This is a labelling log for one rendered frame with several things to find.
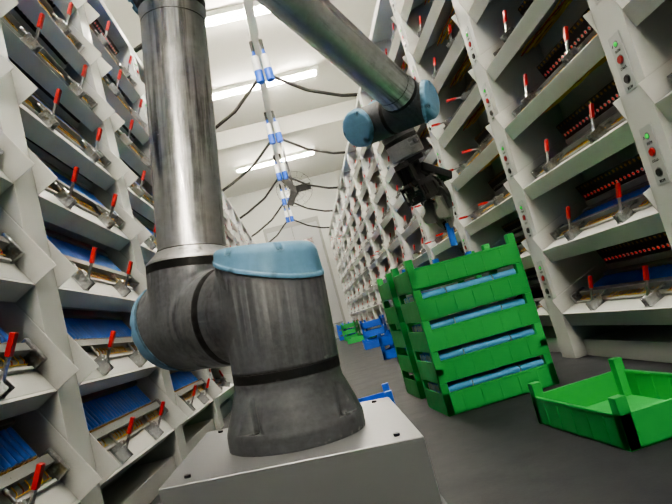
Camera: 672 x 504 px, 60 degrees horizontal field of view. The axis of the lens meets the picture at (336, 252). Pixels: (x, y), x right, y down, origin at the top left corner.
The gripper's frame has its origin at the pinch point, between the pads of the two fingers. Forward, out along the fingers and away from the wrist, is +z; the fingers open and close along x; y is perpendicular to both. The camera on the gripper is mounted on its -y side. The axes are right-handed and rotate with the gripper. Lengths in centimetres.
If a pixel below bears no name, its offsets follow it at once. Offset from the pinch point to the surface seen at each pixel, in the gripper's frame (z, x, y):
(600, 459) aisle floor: 35, 50, 50
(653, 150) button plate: 2, 52, -4
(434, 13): -67, -28, -78
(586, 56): -21, 42, -19
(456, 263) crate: 9.6, 2.3, 6.7
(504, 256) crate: 13.9, 8.8, -3.6
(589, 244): 21.7, 20.7, -21.9
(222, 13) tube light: -201, -263, -173
